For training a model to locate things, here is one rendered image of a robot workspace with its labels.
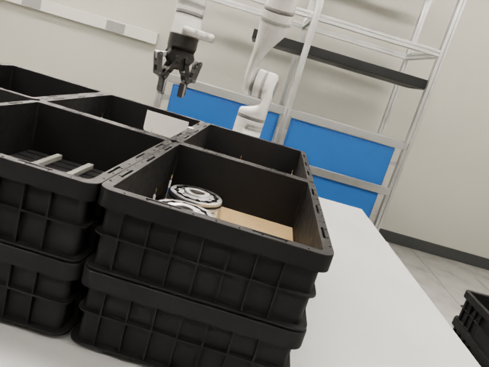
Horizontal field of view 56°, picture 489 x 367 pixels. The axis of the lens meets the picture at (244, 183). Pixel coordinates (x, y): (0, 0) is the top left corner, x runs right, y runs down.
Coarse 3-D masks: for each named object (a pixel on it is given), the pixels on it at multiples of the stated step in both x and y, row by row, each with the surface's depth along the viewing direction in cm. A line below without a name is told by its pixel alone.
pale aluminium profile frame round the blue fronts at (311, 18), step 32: (224, 0) 342; (256, 0) 280; (320, 0) 280; (320, 32) 346; (416, 32) 344; (448, 32) 282; (160, 96) 295; (288, 96) 294; (384, 128) 363; (416, 128) 297; (384, 192) 306
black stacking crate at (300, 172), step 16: (208, 128) 128; (192, 144) 108; (208, 144) 132; (224, 144) 132; (240, 144) 131; (256, 144) 131; (256, 160) 132; (272, 160) 132; (288, 160) 131; (304, 176) 101
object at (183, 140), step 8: (200, 128) 118; (224, 128) 131; (184, 136) 101; (192, 136) 105; (248, 136) 131; (272, 144) 131; (280, 144) 132; (216, 152) 94; (304, 152) 130; (240, 160) 93; (304, 160) 116; (304, 168) 106; (296, 176) 94; (312, 176) 99
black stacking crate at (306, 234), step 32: (160, 160) 79; (192, 160) 93; (224, 160) 92; (160, 192) 87; (224, 192) 93; (256, 192) 93; (288, 192) 92; (128, 224) 57; (288, 224) 94; (96, 256) 58; (128, 256) 58; (160, 256) 57; (192, 256) 57; (224, 256) 57; (256, 256) 56; (160, 288) 57; (192, 288) 58; (224, 288) 58; (256, 288) 57; (288, 288) 57; (288, 320) 58
